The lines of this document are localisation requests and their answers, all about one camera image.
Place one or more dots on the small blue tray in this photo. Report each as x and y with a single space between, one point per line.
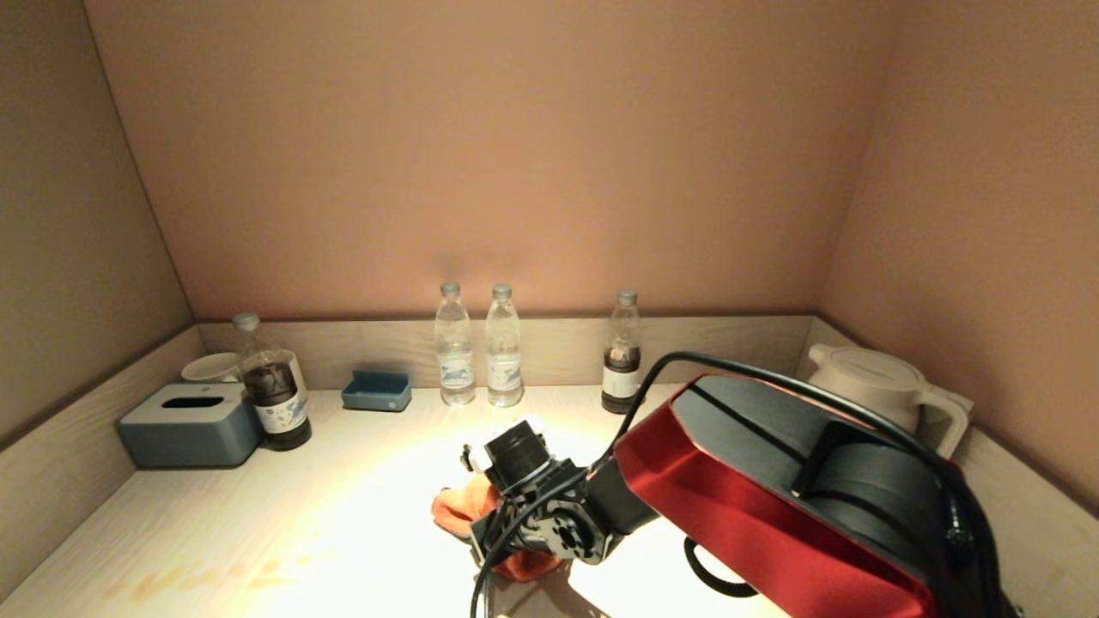
376 395

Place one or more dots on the red black right robot arm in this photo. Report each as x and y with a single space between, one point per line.
773 489

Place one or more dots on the white ceramic cup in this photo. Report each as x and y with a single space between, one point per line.
210 369

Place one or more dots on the blue tissue box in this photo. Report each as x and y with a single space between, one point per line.
189 438

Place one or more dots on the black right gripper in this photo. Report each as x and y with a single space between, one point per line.
558 528

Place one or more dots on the clear water bottle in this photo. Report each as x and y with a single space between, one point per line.
503 359
454 359

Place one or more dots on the orange microfibre cloth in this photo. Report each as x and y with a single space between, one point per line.
459 511

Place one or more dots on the small dark drink bottle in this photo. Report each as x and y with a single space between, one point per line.
620 376

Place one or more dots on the large dark drink bottle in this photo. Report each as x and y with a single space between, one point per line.
275 397

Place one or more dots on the white electric kettle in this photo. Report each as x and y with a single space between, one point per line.
867 378

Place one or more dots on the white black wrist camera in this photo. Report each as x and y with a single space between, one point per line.
515 451

